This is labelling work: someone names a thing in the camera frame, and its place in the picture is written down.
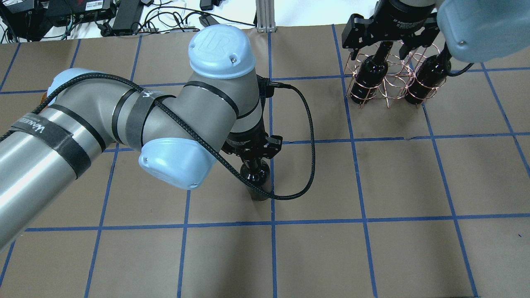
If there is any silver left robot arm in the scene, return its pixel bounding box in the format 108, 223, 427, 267
0, 24, 282, 250

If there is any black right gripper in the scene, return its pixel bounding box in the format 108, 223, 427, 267
342, 0, 440, 60

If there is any black power adapter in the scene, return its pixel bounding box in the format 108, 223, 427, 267
111, 0, 144, 36

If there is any aluminium frame post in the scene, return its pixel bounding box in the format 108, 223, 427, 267
255, 0, 277, 33

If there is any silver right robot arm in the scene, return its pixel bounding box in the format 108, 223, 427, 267
342, 0, 530, 63

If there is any dark glass wine bottle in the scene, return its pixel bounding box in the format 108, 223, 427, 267
240, 158, 272, 192

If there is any copper wire bottle basket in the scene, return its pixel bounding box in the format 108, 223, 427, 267
344, 41, 447, 108

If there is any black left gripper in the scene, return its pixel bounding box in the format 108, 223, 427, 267
222, 120, 283, 166

